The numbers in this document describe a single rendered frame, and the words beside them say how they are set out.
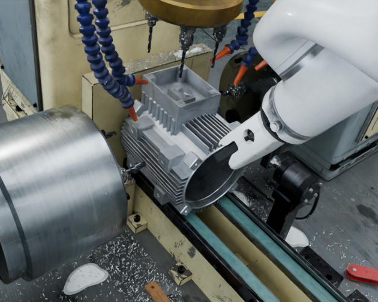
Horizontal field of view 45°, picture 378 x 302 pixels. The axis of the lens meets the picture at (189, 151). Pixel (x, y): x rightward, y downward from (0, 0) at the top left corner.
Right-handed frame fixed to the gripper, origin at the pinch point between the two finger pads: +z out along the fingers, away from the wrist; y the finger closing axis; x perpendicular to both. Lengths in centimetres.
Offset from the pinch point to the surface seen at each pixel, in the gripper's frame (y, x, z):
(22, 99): -12, 37, 43
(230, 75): 26.7, 18.8, 18.4
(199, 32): 192, 120, 201
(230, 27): 222, 117, 199
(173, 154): -2.2, 5.6, 10.5
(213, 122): 7.5, 7.9, 8.3
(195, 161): -0.8, 2.4, 7.4
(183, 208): -1.2, -3.7, 18.1
